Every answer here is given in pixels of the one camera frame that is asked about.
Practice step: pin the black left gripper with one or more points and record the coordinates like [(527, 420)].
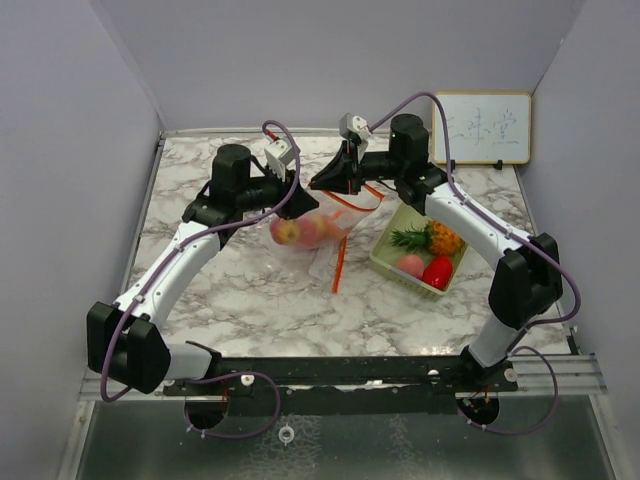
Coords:
[(300, 201)]

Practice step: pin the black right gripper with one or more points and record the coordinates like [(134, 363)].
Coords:
[(344, 173)]

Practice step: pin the clear orange-zipper zip bag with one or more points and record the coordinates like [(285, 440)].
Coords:
[(342, 213)]

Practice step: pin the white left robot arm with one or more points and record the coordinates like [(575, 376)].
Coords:
[(124, 340)]

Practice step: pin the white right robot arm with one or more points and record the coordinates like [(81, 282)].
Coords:
[(526, 281)]

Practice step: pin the pale green plastic basket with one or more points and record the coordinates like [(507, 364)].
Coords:
[(384, 255)]

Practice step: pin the toy pineapple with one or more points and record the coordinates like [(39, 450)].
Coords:
[(434, 237)]

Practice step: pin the pink peach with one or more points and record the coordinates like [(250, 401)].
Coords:
[(411, 264)]

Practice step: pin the red bell pepper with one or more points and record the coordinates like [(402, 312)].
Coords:
[(438, 272)]

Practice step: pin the small framed whiteboard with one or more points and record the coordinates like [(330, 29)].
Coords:
[(483, 128)]

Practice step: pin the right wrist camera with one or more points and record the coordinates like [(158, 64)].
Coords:
[(354, 128)]

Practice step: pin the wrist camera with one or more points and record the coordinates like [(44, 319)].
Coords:
[(279, 154), (354, 128)]

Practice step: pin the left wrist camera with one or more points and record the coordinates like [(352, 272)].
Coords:
[(279, 154)]

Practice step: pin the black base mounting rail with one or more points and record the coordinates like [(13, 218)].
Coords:
[(327, 386)]

